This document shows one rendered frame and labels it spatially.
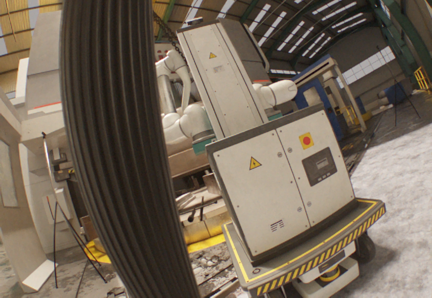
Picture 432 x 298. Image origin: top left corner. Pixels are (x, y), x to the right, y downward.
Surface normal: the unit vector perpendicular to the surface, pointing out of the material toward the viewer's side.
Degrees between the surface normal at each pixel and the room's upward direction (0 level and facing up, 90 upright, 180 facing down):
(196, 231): 90
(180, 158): 90
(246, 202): 90
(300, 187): 90
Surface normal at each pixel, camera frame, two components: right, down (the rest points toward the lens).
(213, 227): 0.07, -0.19
